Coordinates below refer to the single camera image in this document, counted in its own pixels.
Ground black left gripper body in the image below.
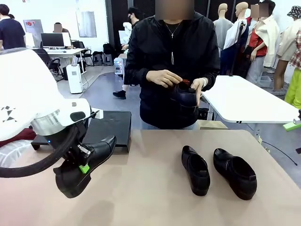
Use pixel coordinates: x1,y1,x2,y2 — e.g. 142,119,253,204
43,127,82,165

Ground black smooth leather shoe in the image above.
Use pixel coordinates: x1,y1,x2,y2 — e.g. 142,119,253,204
53,135,117,199

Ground black leather strap shoe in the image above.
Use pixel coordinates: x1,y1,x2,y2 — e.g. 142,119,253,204
213,147,258,201
169,81,200,110

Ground black perforated buckle shoe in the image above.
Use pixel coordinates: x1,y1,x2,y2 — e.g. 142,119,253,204
181,145,211,196

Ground person's left forearm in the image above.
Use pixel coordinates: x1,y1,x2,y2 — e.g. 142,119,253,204
204,65,221,92

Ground person's right forearm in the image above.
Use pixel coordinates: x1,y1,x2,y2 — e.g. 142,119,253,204
124,63,151,87

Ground dark grey shoe stand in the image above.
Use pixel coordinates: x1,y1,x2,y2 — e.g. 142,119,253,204
81,110,132,153
31,134,51,151

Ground person's left hand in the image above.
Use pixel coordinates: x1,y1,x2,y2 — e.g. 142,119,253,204
190,78,205,107

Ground person's right hand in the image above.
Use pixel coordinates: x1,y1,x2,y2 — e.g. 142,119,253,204
145,69,183,88

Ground maroon cloth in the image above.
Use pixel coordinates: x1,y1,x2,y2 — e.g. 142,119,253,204
0,129,36,148

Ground mannequin plaid shirt neon trousers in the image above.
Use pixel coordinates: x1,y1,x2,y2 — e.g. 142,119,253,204
284,29,301,109

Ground clear bubble wrap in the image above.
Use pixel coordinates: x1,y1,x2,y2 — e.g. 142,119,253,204
0,140,33,168

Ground white folding table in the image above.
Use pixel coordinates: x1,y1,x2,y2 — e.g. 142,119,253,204
201,75,301,142

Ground small white wrist-mounted box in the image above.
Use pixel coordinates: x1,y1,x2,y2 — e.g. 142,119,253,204
90,108,104,120

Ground white air purifier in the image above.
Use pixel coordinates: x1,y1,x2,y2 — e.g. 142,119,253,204
65,64,84,94

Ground tan cardboard box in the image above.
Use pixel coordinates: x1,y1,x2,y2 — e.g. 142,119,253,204
197,119,229,130

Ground mannequin beige jacket bucket hat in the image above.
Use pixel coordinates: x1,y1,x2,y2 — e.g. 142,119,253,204
274,6,301,91

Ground black office chair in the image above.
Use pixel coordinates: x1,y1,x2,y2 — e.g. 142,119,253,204
35,48,62,76
72,41,93,64

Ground black bin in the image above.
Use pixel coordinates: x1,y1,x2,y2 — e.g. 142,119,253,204
198,107,209,121

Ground white office desk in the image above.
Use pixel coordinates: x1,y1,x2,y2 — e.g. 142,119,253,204
44,48,82,65

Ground mannequin red top cream jacket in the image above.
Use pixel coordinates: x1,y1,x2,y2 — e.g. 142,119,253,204
246,0,281,82

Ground grey plastic stool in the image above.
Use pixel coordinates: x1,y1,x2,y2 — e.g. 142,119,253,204
92,53,104,66
103,53,114,66

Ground black tripod pole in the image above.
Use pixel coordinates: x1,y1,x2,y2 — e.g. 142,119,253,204
229,20,246,77

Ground lit computer tower case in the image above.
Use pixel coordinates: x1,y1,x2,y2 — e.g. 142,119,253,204
113,57,125,76

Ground black computer monitor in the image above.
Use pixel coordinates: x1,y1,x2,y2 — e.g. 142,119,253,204
40,32,65,48

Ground mannequin in white navy jacket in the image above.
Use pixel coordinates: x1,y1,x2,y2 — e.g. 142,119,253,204
221,1,250,77

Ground black backpack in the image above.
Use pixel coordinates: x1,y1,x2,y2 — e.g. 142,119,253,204
103,42,115,55

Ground seated office worker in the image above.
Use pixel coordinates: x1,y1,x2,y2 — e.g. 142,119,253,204
53,22,72,33

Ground mannequin in grey tank top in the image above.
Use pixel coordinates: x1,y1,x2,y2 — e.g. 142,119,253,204
213,2,235,57

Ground person in navy polo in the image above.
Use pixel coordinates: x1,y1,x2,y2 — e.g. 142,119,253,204
0,4,26,50

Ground white figure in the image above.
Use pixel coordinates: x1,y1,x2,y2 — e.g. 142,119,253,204
123,22,133,45

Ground person in black jacket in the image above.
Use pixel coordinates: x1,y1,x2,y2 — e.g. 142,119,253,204
123,11,221,130

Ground masked person in black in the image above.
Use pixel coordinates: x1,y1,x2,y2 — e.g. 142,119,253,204
112,7,143,100

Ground thin black cable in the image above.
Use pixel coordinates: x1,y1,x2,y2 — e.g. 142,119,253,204
261,140,296,165

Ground wall poster with red sign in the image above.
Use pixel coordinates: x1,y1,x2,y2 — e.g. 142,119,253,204
23,19,44,33

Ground grey wall panel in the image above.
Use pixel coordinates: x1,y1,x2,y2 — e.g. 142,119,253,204
76,10,97,38

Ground silver cross necklace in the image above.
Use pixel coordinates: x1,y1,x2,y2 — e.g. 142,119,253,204
165,20,183,39

